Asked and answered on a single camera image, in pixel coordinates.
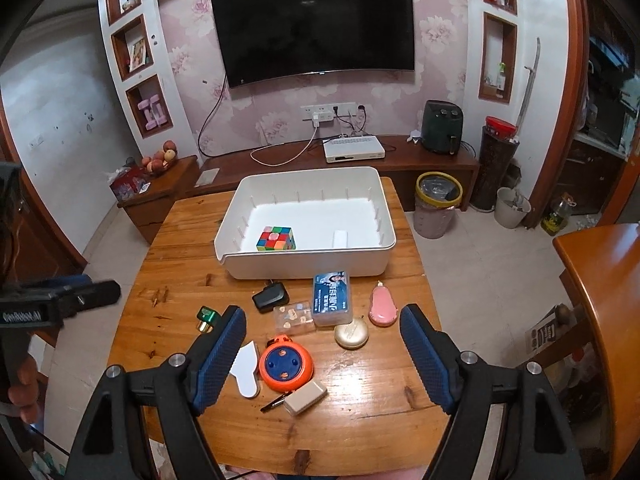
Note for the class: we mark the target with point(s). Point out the white bucket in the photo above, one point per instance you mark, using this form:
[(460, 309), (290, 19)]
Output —
[(511, 207)]

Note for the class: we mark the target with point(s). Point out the white plastic storage bin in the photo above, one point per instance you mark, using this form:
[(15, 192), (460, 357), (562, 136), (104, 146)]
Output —
[(314, 204)]

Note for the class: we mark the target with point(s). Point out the white oval case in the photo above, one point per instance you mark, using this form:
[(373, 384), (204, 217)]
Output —
[(244, 369)]

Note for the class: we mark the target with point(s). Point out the red snack bag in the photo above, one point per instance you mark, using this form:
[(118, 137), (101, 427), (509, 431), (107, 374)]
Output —
[(127, 182)]

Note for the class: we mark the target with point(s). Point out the clear sticker plastic box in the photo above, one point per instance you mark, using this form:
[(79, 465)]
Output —
[(294, 319)]

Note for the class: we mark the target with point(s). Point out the orange wooden side table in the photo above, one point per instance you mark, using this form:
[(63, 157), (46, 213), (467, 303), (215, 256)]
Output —
[(603, 263)]

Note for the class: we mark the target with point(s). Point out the white paper on cabinet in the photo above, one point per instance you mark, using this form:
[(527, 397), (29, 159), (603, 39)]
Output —
[(206, 177)]

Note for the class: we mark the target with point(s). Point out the dark stand red lid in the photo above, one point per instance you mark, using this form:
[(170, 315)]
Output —
[(498, 146)]

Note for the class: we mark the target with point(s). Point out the yellow rim trash bin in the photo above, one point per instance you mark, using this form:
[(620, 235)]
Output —
[(437, 195)]

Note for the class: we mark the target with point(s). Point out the pink dumbbells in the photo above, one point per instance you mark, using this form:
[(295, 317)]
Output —
[(153, 112)]

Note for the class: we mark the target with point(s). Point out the black charger adapter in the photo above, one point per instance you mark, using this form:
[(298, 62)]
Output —
[(272, 296)]

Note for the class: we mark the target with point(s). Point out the green gold perfume bottle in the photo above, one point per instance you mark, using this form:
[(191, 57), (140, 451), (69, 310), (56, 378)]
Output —
[(207, 319)]

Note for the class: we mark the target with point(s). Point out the white power strip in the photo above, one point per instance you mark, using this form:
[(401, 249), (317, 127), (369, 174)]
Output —
[(329, 112)]

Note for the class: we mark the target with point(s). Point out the white set-top box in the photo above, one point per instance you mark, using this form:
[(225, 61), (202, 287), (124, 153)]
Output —
[(352, 149)]

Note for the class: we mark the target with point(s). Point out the plush fruit toy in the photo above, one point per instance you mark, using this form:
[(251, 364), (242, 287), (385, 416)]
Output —
[(162, 160)]

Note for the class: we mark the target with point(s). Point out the brown tv cabinet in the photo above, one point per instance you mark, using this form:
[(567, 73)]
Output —
[(403, 164)]

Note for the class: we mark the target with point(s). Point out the oil bottle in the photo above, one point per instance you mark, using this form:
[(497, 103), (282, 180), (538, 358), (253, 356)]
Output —
[(557, 214)]

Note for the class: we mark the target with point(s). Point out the beige rectangular box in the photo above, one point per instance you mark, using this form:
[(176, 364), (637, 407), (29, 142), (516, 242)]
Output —
[(304, 397)]

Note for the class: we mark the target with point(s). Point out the orange blue reel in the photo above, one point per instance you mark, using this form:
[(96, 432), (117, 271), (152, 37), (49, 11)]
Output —
[(285, 365)]

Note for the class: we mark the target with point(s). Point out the black air fryer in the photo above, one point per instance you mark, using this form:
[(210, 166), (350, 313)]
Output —
[(441, 130)]

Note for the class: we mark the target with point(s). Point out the framed photo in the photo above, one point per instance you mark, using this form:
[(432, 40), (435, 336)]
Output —
[(138, 57)]

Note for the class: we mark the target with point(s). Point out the person left hand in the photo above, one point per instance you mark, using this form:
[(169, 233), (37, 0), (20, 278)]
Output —
[(24, 392)]

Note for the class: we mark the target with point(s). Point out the gold round compact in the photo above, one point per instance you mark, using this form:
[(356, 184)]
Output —
[(353, 335)]

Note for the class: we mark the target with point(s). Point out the colourful rubiks cube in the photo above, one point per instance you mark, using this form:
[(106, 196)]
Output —
[(276, 239)]

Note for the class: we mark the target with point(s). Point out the pink oval case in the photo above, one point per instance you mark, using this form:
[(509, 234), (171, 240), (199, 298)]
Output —
[(383, 311)]

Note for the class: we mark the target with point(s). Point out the black pen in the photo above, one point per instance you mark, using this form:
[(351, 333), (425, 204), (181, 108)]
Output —
[(275, 403)]

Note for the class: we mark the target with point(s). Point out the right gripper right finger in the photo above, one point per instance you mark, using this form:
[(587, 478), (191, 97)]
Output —
[(421, 342)]

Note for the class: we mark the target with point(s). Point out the black flat television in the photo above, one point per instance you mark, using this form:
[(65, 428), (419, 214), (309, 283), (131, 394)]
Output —
[(268, 39)]

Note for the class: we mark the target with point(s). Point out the blue label floss box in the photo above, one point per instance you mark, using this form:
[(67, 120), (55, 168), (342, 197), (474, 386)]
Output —
[(330, 303)]

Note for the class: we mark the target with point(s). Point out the wooden side cabinet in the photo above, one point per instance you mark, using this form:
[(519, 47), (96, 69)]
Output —
[(148, 211)]

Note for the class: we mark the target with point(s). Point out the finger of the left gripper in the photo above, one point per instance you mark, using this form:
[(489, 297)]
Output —
[(101, 294), (82, 287)]

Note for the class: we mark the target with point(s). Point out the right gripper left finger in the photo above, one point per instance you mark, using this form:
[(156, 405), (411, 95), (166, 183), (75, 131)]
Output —
[(212, 356)]

